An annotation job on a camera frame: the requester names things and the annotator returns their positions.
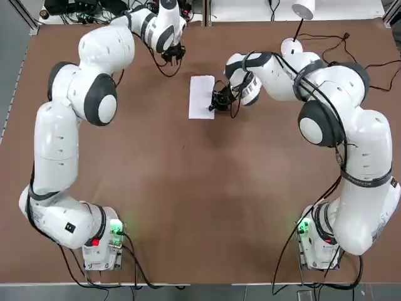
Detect black lamp cable with plug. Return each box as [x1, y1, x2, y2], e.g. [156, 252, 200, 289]
[296, 31, 401, 92]

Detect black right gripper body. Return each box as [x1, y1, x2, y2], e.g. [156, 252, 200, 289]
[219, 83, 242, 112]

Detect white desk lamp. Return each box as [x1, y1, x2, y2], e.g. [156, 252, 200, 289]
[279, 0, 315, 59]

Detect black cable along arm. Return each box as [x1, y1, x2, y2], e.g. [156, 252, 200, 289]
[230, 51, 364, 220]
[24, 184, 106, 289]

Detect tangled black cables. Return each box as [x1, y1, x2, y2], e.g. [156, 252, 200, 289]
[43, 0, 203, 26]

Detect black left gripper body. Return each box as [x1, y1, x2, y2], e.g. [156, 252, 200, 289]
[160, 45, 187, 60]

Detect white A4 paper sheet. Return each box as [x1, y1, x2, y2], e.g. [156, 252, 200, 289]
[189, 75, 217, 120]

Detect black base cable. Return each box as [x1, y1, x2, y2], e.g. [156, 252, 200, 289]
[120, 231, 189, 290]
[271, 181, 342, 290]

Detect aluminium frame rail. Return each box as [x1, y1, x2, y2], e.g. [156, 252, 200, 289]
[382, 0, 401, 29]
[21, 0, 40, 35]

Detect aluminium frame post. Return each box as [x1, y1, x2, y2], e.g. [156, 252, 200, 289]
[203, 0, 212, 28]

